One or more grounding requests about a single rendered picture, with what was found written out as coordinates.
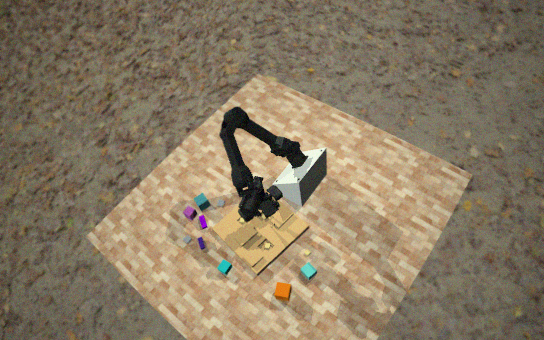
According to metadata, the orange-brown block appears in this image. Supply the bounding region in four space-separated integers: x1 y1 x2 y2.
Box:
275 282 291 301

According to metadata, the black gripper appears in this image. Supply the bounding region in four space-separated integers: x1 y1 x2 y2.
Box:
238 185 283 223

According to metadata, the cyan cube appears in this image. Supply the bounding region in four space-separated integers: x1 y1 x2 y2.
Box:
217 259 233 275

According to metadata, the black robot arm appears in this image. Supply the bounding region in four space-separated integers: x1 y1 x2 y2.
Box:
219 107 309 218

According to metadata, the teal square block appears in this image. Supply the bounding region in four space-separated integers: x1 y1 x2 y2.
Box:
300 262 317 280

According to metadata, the teal cube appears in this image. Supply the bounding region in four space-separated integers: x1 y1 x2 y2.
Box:
194 193 211 211

